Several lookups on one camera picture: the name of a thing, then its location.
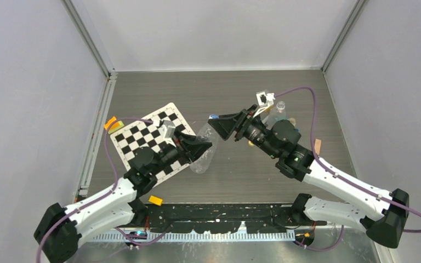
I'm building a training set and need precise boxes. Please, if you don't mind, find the yellow juice bottle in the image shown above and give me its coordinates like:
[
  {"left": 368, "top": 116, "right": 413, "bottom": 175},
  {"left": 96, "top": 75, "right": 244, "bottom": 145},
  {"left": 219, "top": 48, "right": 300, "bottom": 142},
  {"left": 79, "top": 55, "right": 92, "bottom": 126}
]
[{"left": 288, "top": 118, "right": 297, "bottom": 127}]

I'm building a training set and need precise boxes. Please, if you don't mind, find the clear plastic bottle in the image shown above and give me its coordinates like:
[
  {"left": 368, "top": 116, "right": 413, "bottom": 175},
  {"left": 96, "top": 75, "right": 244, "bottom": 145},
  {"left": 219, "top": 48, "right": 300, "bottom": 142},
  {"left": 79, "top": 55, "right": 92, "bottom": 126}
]
[{"left": 266, "top": 101, "right": 287, "bottom": 127}]

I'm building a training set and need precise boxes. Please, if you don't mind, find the yellow block near base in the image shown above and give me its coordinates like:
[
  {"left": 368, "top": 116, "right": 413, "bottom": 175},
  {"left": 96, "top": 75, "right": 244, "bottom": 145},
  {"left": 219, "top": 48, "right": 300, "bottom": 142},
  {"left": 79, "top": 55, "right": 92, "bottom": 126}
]
[{"left": 148, "top": 195, "right": 163, "bottom": 206}]

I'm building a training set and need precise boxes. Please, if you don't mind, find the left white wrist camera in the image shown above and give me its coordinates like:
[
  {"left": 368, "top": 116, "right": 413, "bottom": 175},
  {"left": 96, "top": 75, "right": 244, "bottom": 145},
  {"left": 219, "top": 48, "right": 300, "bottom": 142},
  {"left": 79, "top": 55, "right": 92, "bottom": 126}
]
[{"left": 152, "top": 120, "right": 176, "bottom": 142}]

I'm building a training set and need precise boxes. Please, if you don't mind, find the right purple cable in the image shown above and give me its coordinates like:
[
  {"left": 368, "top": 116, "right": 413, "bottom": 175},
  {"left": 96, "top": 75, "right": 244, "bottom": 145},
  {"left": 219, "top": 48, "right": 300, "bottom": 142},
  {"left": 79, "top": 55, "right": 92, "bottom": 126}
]
[{"left": 274, "top": 86, "right": 421, "bottom": 253}]

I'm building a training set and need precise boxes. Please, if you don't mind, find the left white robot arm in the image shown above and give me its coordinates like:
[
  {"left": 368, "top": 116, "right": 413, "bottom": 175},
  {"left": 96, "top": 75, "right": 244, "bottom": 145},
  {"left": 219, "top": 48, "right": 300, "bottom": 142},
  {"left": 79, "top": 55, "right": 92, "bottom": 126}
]
[{"left": 33, "top": 131, "right": 213, "bottom": 262}]

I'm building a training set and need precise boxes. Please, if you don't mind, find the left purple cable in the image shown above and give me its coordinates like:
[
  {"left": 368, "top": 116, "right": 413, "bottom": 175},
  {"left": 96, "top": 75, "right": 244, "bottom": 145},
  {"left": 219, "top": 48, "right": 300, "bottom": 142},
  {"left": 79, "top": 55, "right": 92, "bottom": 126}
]
[{"left": 35, "top": 117, "right": 168, "bottom": 263}]

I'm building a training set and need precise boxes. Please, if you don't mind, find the tan wooden block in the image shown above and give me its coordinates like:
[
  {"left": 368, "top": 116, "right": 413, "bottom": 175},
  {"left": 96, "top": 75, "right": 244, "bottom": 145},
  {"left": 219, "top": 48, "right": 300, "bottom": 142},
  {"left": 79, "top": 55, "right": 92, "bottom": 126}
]
[{"left": 314, "top": 139, "right": 322, "bottom": 155}]

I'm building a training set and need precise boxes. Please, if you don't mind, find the orange green block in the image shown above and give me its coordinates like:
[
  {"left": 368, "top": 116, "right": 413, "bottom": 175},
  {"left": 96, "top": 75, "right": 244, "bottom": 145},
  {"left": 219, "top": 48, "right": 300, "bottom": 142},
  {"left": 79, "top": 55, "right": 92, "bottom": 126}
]
[{"left": 104, "top": 116, "right": 124, "bottom": 134}]

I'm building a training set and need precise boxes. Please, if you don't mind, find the purple cable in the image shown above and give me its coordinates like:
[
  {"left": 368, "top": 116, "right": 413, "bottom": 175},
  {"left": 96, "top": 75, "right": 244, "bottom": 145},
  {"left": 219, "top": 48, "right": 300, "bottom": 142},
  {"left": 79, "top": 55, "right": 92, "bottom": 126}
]
[
  {"left": 274, "top": 86, "right": 421, "bottom": 253},
  {"left": 35, "top": 117, "right": 168, "bottom": 263}
]

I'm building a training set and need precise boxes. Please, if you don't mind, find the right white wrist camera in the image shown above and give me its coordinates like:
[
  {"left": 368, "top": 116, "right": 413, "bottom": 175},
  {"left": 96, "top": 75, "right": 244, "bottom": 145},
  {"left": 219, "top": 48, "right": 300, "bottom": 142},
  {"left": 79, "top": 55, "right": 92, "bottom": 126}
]
[{"left": 253, "top": 90, "right": 275, "bottom": 117}]

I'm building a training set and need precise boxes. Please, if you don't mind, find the black white chessboard mat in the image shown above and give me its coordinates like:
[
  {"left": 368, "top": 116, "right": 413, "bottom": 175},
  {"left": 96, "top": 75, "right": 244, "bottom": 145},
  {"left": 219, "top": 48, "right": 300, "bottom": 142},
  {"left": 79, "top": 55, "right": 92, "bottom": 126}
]
[{"left": 110, "top": 102, "right": 195, "bottom": 184}]

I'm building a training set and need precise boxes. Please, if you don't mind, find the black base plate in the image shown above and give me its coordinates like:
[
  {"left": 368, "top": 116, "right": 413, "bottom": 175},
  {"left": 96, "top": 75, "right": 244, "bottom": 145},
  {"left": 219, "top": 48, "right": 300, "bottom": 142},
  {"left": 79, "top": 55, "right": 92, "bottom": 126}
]
[{"left": 124, "top": 203, "right": 327, "bottom": 234}]

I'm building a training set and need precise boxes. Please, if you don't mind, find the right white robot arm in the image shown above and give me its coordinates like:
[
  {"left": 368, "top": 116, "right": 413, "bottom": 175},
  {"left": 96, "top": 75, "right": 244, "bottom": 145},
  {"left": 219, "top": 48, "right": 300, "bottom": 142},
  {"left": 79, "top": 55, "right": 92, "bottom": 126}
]
[{"left": 208, "top": 108, "right": 409, "bottom": 249}]

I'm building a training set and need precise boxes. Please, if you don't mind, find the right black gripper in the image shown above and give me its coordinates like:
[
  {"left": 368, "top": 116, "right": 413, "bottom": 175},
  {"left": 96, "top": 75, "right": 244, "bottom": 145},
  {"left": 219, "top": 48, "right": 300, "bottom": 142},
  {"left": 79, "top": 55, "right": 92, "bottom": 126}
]
[{"left": 208, "top": 105, "right": 279, "bottom": 159}]

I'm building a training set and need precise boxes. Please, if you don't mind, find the clear bottle blue cap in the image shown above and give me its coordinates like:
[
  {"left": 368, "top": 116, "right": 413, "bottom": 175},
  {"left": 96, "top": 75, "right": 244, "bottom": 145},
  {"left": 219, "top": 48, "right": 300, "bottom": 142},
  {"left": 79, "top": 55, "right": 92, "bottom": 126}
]
[{"left": 190, "top": 123, "right": 219, "bottom": 174}]

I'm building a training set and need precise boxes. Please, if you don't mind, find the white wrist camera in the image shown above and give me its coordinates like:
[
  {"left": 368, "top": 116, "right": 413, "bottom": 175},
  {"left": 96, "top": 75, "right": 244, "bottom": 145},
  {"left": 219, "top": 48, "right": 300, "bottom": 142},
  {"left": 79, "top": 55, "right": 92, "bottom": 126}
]
[
  {"left": 152, "top": 120, "right": 176, "bottom": 142},
  {"left": 253, "top": 90, "right": 275, "bottom": 117}
]

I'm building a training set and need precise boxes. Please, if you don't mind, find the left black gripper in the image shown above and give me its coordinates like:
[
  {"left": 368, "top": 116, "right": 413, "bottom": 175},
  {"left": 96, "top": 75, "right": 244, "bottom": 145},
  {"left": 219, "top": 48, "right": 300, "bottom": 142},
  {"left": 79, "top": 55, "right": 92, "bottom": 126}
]
[{"left": 150, "top": 129, "right": 211, "bottom": 176}]

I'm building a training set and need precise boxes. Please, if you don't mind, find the grey slotted cable duct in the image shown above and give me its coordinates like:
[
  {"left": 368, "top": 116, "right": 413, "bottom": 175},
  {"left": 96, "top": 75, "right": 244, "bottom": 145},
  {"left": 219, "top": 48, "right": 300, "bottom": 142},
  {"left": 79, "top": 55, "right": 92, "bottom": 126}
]
[{"left": 90, "top": 230, "right": 295, "bottom": 243}]

